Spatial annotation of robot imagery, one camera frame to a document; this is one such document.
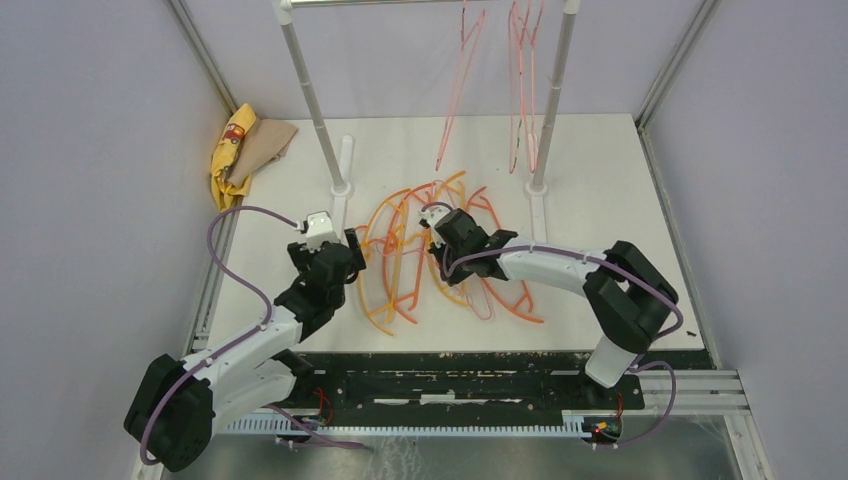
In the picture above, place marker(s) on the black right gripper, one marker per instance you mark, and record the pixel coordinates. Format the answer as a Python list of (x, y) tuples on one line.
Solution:
[(438, 251)]

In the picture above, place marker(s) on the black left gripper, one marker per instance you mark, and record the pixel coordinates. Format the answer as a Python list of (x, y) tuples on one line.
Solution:
[(302, 258)]

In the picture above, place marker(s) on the yellow plastic hanger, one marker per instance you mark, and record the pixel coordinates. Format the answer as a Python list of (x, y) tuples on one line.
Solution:
[(371, 278), (451, 191)]

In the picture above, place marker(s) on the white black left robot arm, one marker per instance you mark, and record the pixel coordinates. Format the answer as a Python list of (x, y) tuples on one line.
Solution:
[(181, 404)]

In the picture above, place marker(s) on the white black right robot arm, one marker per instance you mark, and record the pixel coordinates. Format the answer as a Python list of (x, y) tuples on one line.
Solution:
[(633, 303)]

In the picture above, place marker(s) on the white rack foot left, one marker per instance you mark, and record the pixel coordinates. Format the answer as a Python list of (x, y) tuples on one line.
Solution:
[(341, 195)]

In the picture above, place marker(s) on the orange plastic hanger left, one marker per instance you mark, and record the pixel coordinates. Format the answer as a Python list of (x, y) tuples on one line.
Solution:
[(414, 259)]

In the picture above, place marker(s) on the orange plastic hanger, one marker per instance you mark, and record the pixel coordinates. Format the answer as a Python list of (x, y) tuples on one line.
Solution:
[(488, 296), (414, 259)]

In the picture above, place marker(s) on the orange plastic hanger right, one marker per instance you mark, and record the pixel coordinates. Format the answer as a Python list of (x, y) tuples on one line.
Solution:
[(488, 296)]

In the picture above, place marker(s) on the beige cloth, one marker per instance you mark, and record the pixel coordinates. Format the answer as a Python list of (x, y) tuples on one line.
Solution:
[(266, 141)]

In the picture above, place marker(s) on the yellow printed cloth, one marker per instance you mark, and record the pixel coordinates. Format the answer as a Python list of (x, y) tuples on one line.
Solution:
[(225, 192)]

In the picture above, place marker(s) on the grey rack pole right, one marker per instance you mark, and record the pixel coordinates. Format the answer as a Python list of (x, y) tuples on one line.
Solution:
[(569, 14)]

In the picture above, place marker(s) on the grey rack pole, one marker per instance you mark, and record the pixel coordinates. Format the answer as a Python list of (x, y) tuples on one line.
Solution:
[(284, 13), (569, 14)]

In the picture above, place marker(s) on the grey rack pole left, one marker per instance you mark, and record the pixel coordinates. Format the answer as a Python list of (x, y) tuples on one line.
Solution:
[(284, 13)]

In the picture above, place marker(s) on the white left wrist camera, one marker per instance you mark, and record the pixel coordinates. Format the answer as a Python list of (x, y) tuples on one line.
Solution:
[(317, 229)]

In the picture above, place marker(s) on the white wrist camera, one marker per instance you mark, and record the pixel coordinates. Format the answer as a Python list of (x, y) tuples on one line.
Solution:
[(429, 219), (317, 229)]

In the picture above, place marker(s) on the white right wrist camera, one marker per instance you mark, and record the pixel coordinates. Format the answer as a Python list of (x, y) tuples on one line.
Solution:
[(429, 219)]

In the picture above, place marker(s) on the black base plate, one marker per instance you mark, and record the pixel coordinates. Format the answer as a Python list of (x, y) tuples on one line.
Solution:
[(452, 389)]

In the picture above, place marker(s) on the white slotted cable duct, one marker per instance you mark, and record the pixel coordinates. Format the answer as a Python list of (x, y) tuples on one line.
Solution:
[(267, 422)]

